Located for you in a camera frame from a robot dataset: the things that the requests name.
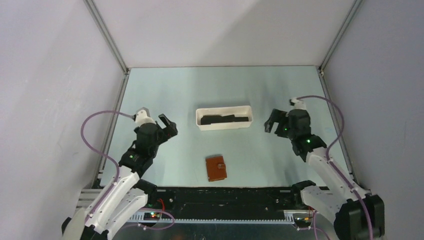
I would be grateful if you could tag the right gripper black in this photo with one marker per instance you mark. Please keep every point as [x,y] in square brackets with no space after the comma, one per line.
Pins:
[277,116]

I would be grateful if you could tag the white plastic tray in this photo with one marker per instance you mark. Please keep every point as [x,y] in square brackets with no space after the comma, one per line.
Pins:
[243,110]

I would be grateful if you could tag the white slotted cable duct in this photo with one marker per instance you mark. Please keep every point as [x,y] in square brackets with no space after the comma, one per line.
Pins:
[145,217]

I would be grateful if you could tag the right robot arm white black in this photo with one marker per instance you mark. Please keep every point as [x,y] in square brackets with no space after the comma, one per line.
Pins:
[354,213]

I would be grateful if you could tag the right aluminium frame post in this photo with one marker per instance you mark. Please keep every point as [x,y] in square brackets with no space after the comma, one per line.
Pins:
[329,83]

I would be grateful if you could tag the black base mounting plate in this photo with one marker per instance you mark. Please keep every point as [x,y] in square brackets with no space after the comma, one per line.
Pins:
[227,203]

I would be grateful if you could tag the brown leather card holder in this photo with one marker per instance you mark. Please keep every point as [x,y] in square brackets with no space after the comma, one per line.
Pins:
[216,168]

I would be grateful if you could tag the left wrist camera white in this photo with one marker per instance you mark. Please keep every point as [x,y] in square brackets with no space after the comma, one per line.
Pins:
[142,116]

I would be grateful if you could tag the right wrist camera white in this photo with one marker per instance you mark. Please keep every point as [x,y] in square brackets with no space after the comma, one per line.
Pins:
[297,104]

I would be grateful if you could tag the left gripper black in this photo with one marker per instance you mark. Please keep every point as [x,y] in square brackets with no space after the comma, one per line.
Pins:
[169,131]

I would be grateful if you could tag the left aluminium frame post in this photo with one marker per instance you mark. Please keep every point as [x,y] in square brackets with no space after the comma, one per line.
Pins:
[109,87]

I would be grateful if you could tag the aluminium frame post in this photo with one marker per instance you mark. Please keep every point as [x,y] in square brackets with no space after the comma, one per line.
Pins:
[329,83]
[109,87]

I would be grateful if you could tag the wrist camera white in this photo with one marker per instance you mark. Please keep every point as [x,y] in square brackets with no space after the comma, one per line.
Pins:
[142,116]
[297,104]

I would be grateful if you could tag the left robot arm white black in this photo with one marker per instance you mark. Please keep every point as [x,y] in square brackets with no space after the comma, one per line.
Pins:
[126,193]

